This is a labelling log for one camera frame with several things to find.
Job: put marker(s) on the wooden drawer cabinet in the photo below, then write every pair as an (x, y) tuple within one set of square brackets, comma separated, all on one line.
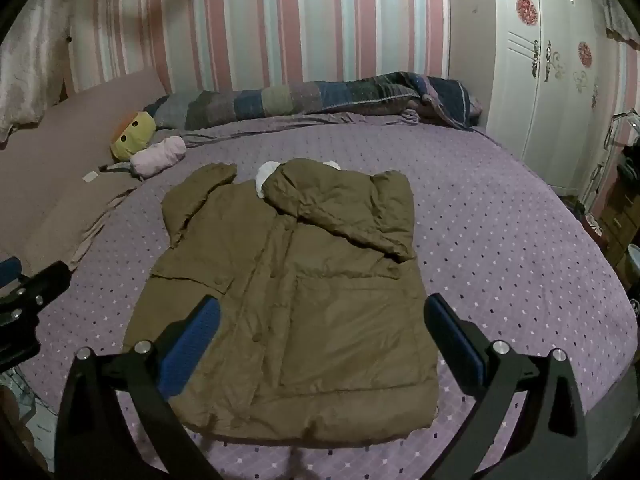
[(622, 220)]

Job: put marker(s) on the white wardrobe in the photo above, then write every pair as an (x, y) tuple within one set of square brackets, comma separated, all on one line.
[(545, 75)]

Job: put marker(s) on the beige bed sheet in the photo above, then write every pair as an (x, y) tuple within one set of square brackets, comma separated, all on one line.
[(87, 225)]

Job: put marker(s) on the pale lace curtain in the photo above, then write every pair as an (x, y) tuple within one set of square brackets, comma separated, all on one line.
[(30, 50)]

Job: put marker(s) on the metal rack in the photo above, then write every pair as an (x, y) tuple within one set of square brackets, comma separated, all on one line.
[(607, 150)]

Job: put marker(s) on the brown padded coat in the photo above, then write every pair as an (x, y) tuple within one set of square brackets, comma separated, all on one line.
[(300, 310)]

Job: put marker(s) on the small white tag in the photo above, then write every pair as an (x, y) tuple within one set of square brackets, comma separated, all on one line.
[(91, 176)]

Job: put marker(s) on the beige pillow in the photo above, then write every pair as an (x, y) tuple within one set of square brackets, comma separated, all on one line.
[(65, 160)]

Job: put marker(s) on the pink plush pillow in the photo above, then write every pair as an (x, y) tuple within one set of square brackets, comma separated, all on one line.
[(157, 156)]

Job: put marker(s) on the purple dotted bed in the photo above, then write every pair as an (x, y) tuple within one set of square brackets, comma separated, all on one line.
[(500, 240)]

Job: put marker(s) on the yellow plush pillow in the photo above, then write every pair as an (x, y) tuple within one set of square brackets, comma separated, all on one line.
[(132, 135)]

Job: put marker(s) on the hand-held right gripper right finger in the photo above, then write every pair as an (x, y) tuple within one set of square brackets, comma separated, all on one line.
[(456, 337)]

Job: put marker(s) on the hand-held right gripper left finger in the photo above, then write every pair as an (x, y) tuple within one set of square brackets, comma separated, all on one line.
[(192, 337)]

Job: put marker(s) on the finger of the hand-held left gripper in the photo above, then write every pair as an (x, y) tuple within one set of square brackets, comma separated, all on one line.
[(45, 282), (10, 269)]

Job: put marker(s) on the patchwork quilt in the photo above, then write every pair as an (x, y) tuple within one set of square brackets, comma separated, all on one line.
[(310, 97)]

